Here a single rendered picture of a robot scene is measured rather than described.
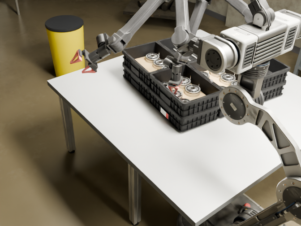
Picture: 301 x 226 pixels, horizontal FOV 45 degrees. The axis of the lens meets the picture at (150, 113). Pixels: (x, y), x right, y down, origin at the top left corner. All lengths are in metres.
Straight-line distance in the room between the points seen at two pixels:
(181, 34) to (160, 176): 0.79
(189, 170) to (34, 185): 1.39
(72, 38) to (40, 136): 1.09
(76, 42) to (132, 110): 1.65
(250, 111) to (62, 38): 2.54
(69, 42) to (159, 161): 2.14
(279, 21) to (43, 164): 2.17
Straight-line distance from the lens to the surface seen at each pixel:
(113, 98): 2.58
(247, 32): 1.60
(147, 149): 2.16
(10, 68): 4.59
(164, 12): 5.15
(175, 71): 2.23
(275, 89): 2.70
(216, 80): 2.60
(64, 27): 3.90
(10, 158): 3.30
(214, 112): 2.37
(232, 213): 2.48
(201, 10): 2.22
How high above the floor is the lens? 2.15
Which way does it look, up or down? 37 degrees down
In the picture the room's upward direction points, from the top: 1 degrees clockwise
